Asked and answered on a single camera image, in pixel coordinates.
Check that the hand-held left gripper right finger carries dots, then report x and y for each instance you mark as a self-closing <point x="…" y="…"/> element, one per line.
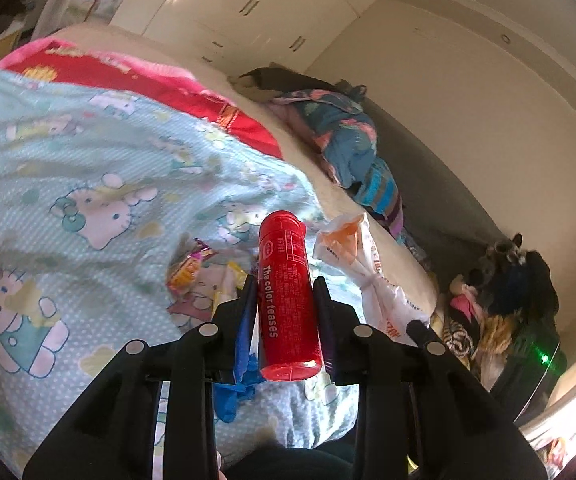
<point x="327" y="330"/>

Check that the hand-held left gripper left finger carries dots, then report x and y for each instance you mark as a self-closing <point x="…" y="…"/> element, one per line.
<point x="245" y="330"/>

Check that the red plastic bottle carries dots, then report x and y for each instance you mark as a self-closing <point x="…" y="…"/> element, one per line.
<point x="288" y="300"/>

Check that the person's left hand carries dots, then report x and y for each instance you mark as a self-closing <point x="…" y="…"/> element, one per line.
<point x="220" y="467"/>

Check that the yellow snack wrapper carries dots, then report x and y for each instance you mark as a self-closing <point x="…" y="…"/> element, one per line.
<point x="230" y="277"/>

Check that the white and orange plastic bag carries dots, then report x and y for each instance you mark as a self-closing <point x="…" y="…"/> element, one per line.
<point x="383" y="290"/>

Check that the blue crumpled wrapper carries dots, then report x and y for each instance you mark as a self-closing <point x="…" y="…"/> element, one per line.
<point x="227" y="402"/>

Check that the orange and purple snack wrapper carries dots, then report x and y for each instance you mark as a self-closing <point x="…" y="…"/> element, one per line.
<point x="187" y="270"/>

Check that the pile of mixed clothes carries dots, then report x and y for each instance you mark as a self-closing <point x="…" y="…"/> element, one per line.
<point x="508" y="280"/>

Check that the dark patterned cloth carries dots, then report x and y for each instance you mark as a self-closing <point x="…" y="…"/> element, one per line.
<point x="410" y="242"/>

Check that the striped colourful cloth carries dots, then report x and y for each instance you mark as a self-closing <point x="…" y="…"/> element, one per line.
<point x="383" y="190"/>

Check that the bed with beige sheet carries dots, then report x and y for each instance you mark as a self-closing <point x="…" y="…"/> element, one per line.
<point x="298" y="160"/>

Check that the grey padded headboard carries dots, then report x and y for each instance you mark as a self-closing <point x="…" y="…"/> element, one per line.
<point x="443" y="185"/>

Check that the blue floral quilt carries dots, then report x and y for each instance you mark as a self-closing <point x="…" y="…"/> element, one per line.
<point x="340" y="135"/>

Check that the cat print light blue blanket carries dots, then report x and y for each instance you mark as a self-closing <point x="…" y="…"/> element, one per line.
<point x="92" y="200"/>

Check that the grey-brown furry cloth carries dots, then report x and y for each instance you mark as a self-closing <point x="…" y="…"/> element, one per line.
<point x="288" y="80"/>

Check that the red printed blanket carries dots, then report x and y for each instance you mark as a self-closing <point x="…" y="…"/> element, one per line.
<point x="117" y="67"/>

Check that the cream wardrobe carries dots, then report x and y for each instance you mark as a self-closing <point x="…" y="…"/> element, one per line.
<point x="248" y="5"/>

